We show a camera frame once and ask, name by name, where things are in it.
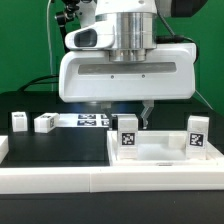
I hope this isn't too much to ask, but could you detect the white left fence bar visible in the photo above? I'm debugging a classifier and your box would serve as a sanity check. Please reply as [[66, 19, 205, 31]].
[[0, 136, 9, 164]]

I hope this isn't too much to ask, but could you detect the white sheet with tags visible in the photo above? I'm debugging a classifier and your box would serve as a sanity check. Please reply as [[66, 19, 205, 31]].
[[54, 113, 142, 129]]

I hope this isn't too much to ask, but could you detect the white front fence bar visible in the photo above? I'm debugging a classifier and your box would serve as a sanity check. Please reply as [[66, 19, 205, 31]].
[[0, 166, 224, 194]]

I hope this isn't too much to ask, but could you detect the white square table top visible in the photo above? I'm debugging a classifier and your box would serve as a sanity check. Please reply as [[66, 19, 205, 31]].
[[107, 131, 224, 167]]

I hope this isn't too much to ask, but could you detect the black cable bundle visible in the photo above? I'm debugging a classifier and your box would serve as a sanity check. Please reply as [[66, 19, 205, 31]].
[[17, 74, 61, 93]]

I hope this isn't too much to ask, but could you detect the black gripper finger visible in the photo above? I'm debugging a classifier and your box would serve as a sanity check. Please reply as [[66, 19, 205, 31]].
[[139, 100, 154, 129], [101, 102, 118, 130]]

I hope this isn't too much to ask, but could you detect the thin white cable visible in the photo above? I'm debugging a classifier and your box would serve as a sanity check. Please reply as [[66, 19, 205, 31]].
[[46, 0, 55, 92]]

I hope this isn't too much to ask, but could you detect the white fence bar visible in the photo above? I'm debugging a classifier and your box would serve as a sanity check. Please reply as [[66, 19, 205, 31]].
[[0, 166, 224, 194], [0, 136, 9, 164]]

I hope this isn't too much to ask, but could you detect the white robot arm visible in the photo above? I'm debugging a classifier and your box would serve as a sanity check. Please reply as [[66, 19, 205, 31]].
[[59, 0, 208, 127]]

